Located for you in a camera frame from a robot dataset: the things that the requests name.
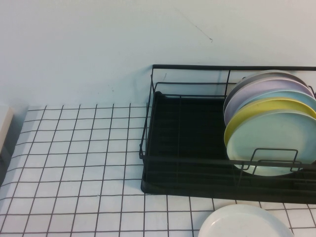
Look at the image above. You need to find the white round plate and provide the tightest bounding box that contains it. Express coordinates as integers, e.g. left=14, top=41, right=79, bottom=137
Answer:
left=197, top=204, right=295, bottom=237

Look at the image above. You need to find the yellow round plate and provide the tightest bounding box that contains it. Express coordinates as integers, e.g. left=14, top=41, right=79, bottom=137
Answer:
left=224, top=97, right=316, bottom=149

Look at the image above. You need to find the lavender round plate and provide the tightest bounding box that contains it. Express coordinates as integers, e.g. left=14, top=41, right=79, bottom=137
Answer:
left=223, top=78, right=314, bottom=127

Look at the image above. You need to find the mint green round plate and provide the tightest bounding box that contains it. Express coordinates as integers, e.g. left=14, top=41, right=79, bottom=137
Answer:
left=226, top=111, right=316, bottom=177

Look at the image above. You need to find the grey round plate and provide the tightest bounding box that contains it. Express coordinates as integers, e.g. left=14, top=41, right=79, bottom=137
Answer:
left=231, top=70, right=311, bottom=104

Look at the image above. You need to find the light blue round plate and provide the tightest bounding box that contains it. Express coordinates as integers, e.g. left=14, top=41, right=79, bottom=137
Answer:
left=237, top=90, right=316, bottom=109

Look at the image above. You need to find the white black-grid tablecloth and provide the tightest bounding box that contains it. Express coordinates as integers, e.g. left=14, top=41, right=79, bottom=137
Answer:
left=0, top=104, right=316, bottom=237

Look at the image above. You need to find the black wire dish rack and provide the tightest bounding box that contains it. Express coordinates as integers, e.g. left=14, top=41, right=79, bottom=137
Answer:
left=139, top=64, right=316, bottom=193
left=140, top=91, right=316, bottom=204

